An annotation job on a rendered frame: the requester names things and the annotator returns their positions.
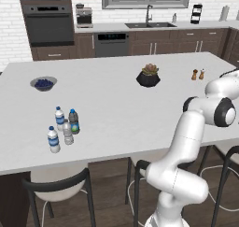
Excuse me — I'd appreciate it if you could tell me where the succulent in black pot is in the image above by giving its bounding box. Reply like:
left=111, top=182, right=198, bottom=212
left=135, top=63, right=162, bottom=88

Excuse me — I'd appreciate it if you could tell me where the dark green-label bottle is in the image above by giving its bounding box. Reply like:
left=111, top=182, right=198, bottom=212
left=68, top=108, right=81, bottom=135

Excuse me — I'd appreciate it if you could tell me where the clear grey plastic bottle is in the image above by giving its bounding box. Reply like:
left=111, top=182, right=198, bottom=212
left=63, top=119, right=75, bottom=146

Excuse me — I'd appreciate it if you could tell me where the white blue-label plastic bottle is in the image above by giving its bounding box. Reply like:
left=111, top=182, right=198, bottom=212
left=54, top=106, right=65, bottom=132
left=47, top=125, right=62, bottom=154

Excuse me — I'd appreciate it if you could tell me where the dark dishwasher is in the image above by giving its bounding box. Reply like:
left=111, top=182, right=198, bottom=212
left=93, top=32, right=131, bottom=59

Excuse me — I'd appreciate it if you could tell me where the grey bowl of blueberries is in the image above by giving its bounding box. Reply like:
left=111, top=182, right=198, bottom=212
left=30, top=76, right=58, bottom=92

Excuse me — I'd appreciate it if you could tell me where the brown pepper shaker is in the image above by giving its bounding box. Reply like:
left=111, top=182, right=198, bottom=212
left=190, top=68, right=199, bottom=81

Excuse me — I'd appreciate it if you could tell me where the brown base cupboard run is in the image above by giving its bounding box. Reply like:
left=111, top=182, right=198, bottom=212
left=30, top=27, right=239, bottom=67

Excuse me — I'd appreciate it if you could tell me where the dark sink basin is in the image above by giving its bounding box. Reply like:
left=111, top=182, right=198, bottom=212
left=124, top=21, right=177, bottom=29

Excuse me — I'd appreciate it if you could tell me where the silver coffee machine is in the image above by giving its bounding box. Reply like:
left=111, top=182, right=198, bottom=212
left=75, top=3, right=94, bottom=29

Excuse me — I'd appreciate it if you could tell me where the dark sink tap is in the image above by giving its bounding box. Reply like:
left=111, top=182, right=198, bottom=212
left=145, top=4, right=154, bottom=24

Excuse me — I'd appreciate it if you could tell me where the dark built-in oven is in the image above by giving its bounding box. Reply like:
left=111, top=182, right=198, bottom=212
left=21, top=3, right=76, bottom=48

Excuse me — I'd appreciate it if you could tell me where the white paper towel roll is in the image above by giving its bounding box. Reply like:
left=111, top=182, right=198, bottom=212
left=218, top=5, right=231, bottom=22

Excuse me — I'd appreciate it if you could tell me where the white black-frame stool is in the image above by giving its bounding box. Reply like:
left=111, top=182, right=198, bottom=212
left=124, top=149, right=188, bottom=227
left=21, top=163, right=97, bottom=227
left=196, top=142, right=239, bottom=227

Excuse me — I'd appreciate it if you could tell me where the black white wire stand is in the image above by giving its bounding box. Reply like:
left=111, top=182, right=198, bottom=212
left=190, top=3, right=204, bottom=25

